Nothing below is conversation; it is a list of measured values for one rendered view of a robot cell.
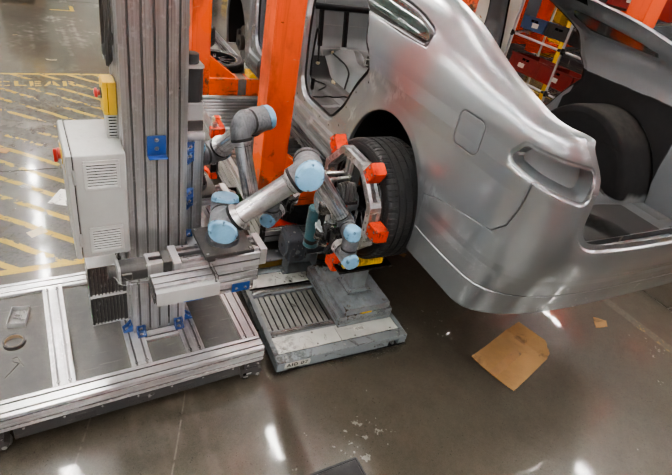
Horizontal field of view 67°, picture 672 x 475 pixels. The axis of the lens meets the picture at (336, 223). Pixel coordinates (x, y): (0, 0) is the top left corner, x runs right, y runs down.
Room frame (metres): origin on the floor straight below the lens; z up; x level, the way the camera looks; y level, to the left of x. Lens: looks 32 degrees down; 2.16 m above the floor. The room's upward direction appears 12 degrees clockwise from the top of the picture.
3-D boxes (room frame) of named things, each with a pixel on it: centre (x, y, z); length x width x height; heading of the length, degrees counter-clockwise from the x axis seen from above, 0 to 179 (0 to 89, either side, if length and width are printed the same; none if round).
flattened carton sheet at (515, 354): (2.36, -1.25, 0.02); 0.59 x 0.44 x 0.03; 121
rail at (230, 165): (3.81, 1.09, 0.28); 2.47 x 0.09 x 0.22; 31
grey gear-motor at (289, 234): (2.69, 0.13, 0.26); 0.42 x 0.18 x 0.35; 121
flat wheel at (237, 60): (5.59, 1.70, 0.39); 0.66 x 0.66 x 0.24
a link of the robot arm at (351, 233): (1.87, -0.08, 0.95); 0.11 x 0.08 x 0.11; 15
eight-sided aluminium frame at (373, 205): (2.37, -0.04, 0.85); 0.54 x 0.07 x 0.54; 31
